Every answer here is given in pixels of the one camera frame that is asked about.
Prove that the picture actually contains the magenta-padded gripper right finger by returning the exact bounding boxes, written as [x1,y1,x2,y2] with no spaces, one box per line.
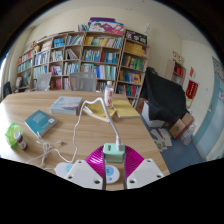
[123,145,165,190]

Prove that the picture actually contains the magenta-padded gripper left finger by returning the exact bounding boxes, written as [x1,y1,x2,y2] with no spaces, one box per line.
[63,145,107,191]

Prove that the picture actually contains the mint green charger block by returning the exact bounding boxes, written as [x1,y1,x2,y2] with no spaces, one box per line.
[102,142,126,164]

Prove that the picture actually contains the white charger cable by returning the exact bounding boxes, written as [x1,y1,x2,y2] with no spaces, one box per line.
[68,96,124,164]

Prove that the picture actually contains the papers on floor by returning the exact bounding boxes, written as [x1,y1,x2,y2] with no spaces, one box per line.
[149,127,174,152]

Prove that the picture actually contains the white storage box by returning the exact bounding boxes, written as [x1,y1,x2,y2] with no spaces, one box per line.
[141,99,167,129]

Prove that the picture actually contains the cardboard box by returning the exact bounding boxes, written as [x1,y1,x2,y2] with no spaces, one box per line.
[168,112,195,140]

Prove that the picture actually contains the open yellow book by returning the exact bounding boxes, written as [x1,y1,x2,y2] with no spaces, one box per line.
[82,101,118,123]

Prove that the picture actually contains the closed yellow book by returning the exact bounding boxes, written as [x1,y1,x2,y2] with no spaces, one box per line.
[112,99,142,119]

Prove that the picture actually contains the teal book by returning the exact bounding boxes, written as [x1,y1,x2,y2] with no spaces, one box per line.
[24,109,58,138]

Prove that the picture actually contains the grey book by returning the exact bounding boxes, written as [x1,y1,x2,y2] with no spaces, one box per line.
[49,95,83,117]

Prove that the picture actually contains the small red-labelled jar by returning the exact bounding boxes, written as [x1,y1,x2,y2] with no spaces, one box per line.
[13,130,28,150]

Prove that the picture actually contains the black cloth cover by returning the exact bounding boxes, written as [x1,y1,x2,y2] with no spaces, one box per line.
[139,66,190,126]

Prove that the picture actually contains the white bottle with red label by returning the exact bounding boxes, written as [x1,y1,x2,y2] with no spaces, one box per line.
[103,80,115,108]

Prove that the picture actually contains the green translucent container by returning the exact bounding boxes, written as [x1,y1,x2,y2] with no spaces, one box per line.
[4,122,23,148]

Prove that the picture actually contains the wide grey translucent chair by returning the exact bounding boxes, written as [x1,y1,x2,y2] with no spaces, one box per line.
[68,71,98,92]

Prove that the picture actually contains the red hanging banner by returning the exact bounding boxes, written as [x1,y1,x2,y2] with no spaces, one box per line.
[185,79,199,100]

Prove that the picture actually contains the narrow grey translucent chair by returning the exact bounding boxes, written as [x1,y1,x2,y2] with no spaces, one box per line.
[34,72,53,92]

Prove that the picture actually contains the dark office chair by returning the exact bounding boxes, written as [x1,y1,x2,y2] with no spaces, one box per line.
[2,80,13,98]

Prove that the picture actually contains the large wooden bookshelf unit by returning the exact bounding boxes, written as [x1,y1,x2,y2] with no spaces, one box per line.
[14,17,151,101]

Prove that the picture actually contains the white power strip cord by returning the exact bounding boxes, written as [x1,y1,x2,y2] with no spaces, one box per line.
[25,141,73,168]

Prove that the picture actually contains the thin white data cable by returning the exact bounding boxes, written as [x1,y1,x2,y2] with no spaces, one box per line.
[35,130,64,158]

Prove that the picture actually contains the small wooden wall shelf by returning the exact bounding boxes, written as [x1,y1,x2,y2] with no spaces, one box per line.
[164,59,186,87]

